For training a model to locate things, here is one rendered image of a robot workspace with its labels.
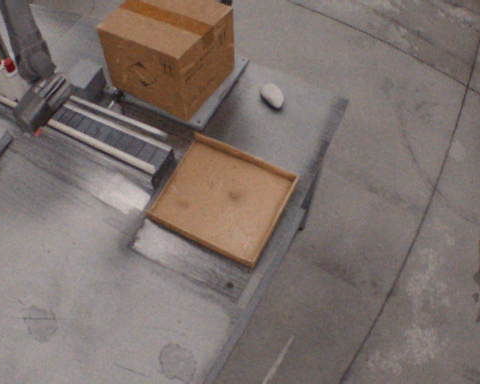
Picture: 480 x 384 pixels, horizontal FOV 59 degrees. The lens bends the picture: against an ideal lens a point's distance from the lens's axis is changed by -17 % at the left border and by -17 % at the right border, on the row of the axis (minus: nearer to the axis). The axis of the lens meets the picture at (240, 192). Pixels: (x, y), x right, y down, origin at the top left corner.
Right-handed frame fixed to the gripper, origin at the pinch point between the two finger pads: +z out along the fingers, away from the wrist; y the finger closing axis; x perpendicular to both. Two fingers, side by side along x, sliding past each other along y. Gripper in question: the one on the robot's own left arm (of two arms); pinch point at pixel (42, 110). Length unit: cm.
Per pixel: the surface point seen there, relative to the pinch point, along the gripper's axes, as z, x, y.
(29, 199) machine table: 33.8, 12.6, 13.3
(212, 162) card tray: 8, 45, -23
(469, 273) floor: 8, 178, -73
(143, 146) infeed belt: 15.2, 28.5, -16.3
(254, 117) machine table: 7, 47, -42
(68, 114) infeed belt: 33.2, 6.1, -14.2
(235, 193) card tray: 2, 52, -18
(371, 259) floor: 39, 139, -56
